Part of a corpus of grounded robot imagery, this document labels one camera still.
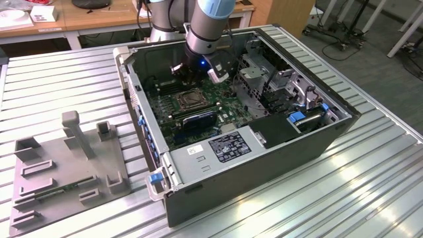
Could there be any wooden desk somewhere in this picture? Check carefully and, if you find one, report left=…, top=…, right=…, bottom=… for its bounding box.
left=61, top=0, right=257, bottom=49
left=0, top=0, right=72, bottom=50

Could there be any green motherboard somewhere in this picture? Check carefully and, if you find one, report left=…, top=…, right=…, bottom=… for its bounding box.
left=144, top=74, right=265, bottom=147

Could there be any white round device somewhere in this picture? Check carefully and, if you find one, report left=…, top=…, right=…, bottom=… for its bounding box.
left=0, top=9, right=33, bottom=28

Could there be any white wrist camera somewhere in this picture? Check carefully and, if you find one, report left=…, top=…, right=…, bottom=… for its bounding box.
left=200, top=51, right=237, bottom=84

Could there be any black wheeled stand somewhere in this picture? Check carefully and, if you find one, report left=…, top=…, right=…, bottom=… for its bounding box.
left=303, top=0, right=369, bottom=52

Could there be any black and grey PC case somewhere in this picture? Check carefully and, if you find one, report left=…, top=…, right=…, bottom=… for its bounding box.
left=112, top=26, right=363, bottom=229

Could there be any white table frame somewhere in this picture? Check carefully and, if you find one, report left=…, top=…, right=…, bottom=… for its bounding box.
left=385, top=0, right=423, bottom=58

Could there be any white labelled box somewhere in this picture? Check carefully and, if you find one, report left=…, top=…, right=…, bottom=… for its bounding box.
left=29, top=5, right=58, bottom=23

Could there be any metal socket cover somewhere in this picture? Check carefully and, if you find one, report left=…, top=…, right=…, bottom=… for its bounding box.
left=176, top=88, right=210, bottom=111

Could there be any silver drive cage bracket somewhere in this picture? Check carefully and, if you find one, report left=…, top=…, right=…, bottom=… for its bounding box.
left=240, top=66, right=269, bottom=80

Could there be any wooden cabinet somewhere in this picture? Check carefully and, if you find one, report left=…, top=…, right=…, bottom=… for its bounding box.
left=250, top=0, right=315, bottom=39

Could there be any grey power supply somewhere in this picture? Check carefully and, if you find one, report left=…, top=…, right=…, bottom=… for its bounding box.
left=161, top=125, right=269, bottom=186

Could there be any perforated metal drive cage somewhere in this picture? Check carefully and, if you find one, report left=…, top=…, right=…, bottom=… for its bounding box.
left=236, top=37, right=278, bottom=117

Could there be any silver CPU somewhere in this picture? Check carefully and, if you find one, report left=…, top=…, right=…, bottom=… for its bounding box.
left=182, top=91, right=205, bottom=107

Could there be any silver metal bay frame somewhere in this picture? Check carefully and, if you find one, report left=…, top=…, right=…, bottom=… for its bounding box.
left=272, top=69, right=320, bottom=110

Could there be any black plastic drive bay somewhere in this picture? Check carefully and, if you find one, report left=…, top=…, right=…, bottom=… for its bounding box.
left=248, top=115, right=303, bottom=149

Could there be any black graphics card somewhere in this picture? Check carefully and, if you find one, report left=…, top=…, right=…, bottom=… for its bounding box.
left=180, top=110, right=218, bottom=131

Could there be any CPU socket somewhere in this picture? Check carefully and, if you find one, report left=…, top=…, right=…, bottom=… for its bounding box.
left=173, top=87, right=213, bottom=112

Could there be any grey parts rack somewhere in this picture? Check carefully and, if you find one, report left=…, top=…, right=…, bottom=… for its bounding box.
left=8, top=111, right=133, bottom=236

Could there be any black round base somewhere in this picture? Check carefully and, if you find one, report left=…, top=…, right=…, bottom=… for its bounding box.
left=70, top=0, right=112, bottom=8

